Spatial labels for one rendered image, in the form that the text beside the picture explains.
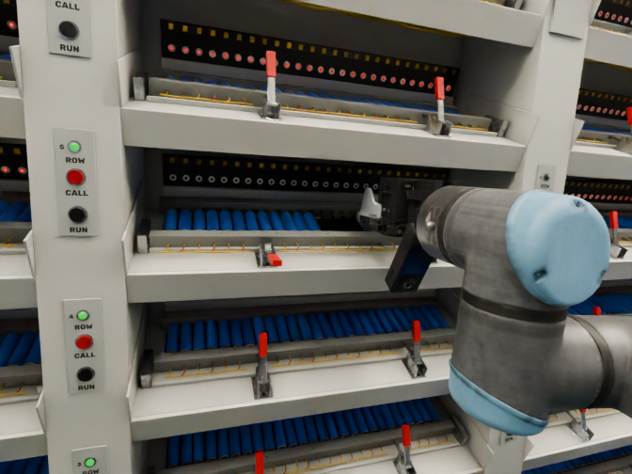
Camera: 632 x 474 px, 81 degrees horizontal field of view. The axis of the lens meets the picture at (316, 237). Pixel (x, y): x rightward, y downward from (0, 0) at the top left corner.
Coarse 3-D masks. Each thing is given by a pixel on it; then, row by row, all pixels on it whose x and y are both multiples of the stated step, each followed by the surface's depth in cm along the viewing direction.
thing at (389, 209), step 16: (384, 192) 53; (400, 192) 49; (416, 192) 48; (432, 192) 45; (384, 208) 53; (400, 208) 50; (416, 208) 49; (384, 224) 53; (400, 224) 51; (416, 224) 45
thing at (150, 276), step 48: (144, 192) 60; (192, 192) 62; (240, 192) 65; (288, 192) 67; (336, 192) 70; (144, 240) 50; (144, 288) 48; (192, 288) 49; (240, 288) 52; (288, 288) 54; (336, 288) 56; (384, 288) 59; (432, 288) 62
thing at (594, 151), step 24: (600, 96) 84; (624, 96) 86; (576, 120) 63; (600, 120) 87; (624, 120) 89; (576, 144) 70; (600, 144) 72; (624, 144) 71; (576, 168) 67; (600, 168) 68; (624, 168) 70
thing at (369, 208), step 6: (366, 192) 59; (366, 198) 59; (372, 198) 58; (366, 204) 59; (372, 204) 58; (378, 204) 56; (360, 210) 61; (366, 210) 59; (372, 210) 58; (378, 210) 56; (372, 216) 57; (378, 216) 56
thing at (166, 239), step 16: (160, 240) 51; (176, 240) 51; (192, 240) 52; (208, 240) 53; (224, 240) 53; (240, 240) 54; (256, 240) 55; (272, 240) 56; (288, 240) 56; (304, 240) 57; (320, 240) 58; (336, 240) 59; (352, 240) 60; (368, 240) 60; (384, 240) 61; (400, 240) 62
